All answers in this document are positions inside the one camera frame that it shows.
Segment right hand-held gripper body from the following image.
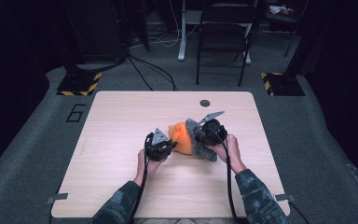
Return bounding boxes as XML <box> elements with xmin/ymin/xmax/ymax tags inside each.
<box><xmin>198</xmin><ymin>110</ymin><xmax>228</xmax><ymax>147</ymax></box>

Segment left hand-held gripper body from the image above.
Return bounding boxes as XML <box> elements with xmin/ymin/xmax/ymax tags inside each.
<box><xmin>144</xmin><ymin>127</ymin><xmax>174</xmax><ymax>162</ymax></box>

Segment orange plush toy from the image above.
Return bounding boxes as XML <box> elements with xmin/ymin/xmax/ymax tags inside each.
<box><xmin>167</xmin><ymin>121</ymin><xmax>198</xmax><ymax>156</ymax></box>

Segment grey knitted cloth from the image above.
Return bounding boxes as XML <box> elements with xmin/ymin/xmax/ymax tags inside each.
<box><xmin>185</xmin><ymin>118</ymin><xmax>218</xmax><ymax>163</ymax></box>

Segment person's left hand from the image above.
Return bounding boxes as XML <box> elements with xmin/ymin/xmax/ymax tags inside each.
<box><xmin>132</xmin><ymin>148</ymin><xmax>169</xmax><ymax>187</ymax></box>

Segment person's right hand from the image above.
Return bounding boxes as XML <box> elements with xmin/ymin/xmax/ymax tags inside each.
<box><xmin>207</xmin><ymin>133</ymin><xmax>248</xmax><ymax>175</ymax></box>

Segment striped black stand base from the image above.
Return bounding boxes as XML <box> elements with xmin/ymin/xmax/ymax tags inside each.
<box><xmin>259</xmin><ymin>71</ymin><xmax>307</xmax><ymax>97</ymax></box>
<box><xmin>56</xmin><ymin>71</ymin><xmax>103</xmax><ymax>97</ymax></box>

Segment black folding chair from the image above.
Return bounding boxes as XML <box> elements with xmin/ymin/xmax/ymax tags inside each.
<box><xmin>195</xmin><ymin>1</ymin><xmax>260</xmax><ymax>88</ymax></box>

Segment grey tape strip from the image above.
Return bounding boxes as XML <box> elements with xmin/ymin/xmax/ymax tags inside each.
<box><xmin>45</xmin><ymin>192</ymin><xmax>70</xmax><ymax>205</ymax></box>
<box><xmin>274</xmin><ymin>193</ymin><xmax>296</xmax><ymax>203</ymax></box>

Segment white desk leg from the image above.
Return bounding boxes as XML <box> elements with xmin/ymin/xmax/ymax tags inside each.
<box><xmin>177</xmin><ymin>0</ymin><xmax>188</xmax><ymax>62</ymax></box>

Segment dark cabinet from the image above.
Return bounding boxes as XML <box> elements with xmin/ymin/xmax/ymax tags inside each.
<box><xmin>59</xmin><ymin>0</ymin><xmax>129</xmax><ymax>63</ymax></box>

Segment small colourful object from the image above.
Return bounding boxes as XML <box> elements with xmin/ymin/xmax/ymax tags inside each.
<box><xmin>268</xmin><ymin>4</ymin><xmax>295</xmax><ymax>16</ymax></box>

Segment left hand-held gripper cable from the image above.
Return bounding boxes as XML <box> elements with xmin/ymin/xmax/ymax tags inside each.
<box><xmin>128</xmin><ymin>132</ymin><xmax>155</xmax><ymax>224</ymax></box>

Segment hand-held gripper cable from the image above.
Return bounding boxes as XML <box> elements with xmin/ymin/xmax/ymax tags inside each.
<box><xmin>128</xmin><ymin>132</ymin><xmax>155</xmax><ymax>224</ymax></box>
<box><xmin>209</xmin><ymin>126</ymin><xmax>241</xmax><ymax>224</ymax></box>

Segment right hand-held gripper cable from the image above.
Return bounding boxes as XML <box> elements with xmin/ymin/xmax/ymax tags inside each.
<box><xmin>209</xmin><ymin>126</ymin><xmax>241</xmax><ymax>224</ymax></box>

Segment black floor cable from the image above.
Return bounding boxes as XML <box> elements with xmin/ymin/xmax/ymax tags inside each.
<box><xmin>126</xmin><ymin>54</ymin><xmax>178</xmax><ymax>92</ymax></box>

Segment white cables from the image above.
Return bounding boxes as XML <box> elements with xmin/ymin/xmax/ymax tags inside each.
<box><xmin>130</xmin><ymin>0</ymin><xmax>200</xmax><ymax>49</ymax></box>

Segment thin black cable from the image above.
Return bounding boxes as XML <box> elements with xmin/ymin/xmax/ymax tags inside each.
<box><xmin>287</xmin><ymin>201</ymin><xmax>310</xmax><ymax>224</ymax></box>

